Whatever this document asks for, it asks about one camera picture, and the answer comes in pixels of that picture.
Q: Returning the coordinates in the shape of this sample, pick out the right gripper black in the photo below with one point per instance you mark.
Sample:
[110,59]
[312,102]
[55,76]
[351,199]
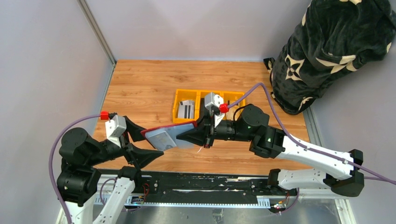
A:
[203,134]

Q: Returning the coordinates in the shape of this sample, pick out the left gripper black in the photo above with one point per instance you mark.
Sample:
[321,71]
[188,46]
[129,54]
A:
[139,156]

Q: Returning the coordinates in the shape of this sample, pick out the silver VIP credit card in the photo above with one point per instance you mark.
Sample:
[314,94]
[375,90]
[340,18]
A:
[160,140]

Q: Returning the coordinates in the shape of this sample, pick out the black VIP credit card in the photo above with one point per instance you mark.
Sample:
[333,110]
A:
[202,108]

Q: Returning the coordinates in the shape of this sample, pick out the red card holder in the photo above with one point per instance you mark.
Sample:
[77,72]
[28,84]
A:
[175,129]

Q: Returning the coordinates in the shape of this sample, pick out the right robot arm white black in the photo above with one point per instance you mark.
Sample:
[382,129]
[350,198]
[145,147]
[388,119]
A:
[328,169]

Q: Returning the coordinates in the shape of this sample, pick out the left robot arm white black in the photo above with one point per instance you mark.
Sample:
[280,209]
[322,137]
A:
[77,183]

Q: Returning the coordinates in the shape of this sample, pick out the white striped cards stack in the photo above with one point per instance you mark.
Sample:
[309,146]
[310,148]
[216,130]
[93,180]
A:
[186,109]

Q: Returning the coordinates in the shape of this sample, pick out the middle yellow bin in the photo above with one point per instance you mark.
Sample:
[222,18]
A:
[202,95]

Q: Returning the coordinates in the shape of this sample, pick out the right yellow bin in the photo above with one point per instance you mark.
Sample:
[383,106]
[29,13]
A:
[229,97]

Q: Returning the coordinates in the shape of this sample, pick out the black patterned blanket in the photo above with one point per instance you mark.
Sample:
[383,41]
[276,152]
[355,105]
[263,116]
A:
[333,39]

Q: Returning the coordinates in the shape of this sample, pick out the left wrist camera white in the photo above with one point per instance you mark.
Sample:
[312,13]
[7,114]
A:
[114,128]

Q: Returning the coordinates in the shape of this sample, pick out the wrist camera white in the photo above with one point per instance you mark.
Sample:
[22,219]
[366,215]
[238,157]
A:
[114,128]
[212,103]

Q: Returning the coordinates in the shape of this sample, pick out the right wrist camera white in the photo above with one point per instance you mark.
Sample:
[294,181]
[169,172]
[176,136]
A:
[212,103]

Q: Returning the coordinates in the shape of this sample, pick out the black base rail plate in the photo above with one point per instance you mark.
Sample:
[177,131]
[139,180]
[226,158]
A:
[175,189]

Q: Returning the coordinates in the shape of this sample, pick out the aluminium frame post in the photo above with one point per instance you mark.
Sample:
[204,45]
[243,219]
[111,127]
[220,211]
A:
[97,31]

